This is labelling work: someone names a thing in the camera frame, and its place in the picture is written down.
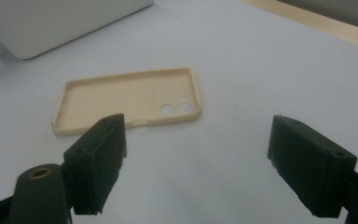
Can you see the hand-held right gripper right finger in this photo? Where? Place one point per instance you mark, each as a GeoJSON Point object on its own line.
{"type": "Point", "coordinates": [310, 165]}

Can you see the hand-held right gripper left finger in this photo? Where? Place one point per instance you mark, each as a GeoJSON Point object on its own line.
{"type": "Point", "coordinates": [96, 161]}

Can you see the beige phone case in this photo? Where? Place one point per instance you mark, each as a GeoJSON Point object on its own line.
{"type": "Point", "coordinates": [115, 96]}

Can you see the white plastic storage bin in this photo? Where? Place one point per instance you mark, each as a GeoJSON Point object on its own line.
{"type": "Point", "coordinates": [49, 21]}

